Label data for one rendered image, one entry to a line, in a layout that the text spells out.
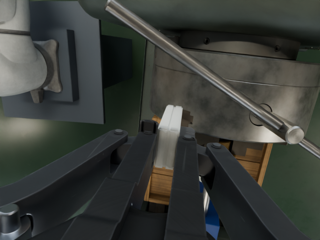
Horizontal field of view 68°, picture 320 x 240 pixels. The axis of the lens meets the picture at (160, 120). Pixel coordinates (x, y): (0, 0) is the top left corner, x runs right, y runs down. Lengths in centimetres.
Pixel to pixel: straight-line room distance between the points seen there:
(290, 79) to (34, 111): 94
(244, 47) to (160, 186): 58
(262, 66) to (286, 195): 167
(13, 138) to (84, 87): 140
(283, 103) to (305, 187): 162
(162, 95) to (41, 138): 176
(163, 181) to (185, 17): 59
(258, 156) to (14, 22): 79
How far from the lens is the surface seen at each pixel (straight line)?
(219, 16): 35
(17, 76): 77
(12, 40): 78
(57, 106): 102
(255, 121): 38
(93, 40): 92
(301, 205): 206
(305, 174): 193
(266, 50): 41
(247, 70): 35
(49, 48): 92
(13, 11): 77
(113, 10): 21
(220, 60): 35
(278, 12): 36
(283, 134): 30
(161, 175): 82
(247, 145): 53
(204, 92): 36
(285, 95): 39
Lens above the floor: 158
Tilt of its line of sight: 71 degrees down
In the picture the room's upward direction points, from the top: 150 degrees counter-clockwise
